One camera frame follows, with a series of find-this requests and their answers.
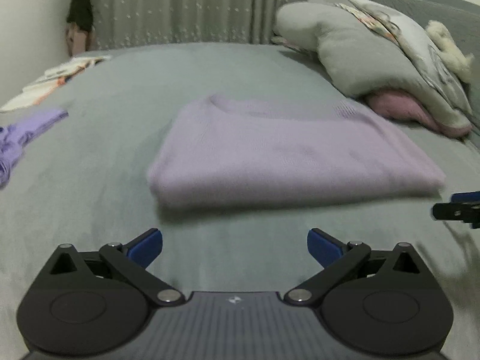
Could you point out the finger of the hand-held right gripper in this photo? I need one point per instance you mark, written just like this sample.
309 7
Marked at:
467 197

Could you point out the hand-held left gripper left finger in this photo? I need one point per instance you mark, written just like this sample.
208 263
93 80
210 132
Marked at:
146 249

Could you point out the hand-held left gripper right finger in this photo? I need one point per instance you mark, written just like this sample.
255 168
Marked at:
322 249

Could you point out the purple knitted sweater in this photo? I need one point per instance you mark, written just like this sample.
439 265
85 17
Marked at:
281 150

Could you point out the grey bed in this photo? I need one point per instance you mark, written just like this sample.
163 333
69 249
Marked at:
112 150

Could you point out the pink pillow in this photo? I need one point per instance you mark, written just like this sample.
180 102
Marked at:
401 107

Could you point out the white plush toy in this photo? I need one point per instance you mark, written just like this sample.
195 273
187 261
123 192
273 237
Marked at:
448 48

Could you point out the small purple garment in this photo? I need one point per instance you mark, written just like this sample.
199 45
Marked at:
37 122

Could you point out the grey pillow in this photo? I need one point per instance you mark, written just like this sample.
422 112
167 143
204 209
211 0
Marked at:
442 7

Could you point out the white patterned cloth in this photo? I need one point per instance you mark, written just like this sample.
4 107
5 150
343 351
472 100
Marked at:
33 93

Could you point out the open book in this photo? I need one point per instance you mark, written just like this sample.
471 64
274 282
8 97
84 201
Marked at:
80 65

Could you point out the pink hanging garment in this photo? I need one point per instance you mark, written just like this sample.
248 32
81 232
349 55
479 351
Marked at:
77 39

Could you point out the grey dotted curtain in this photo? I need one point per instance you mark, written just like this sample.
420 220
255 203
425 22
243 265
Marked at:
195 7

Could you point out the dark hanging garment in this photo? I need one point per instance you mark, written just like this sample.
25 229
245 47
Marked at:
80 3

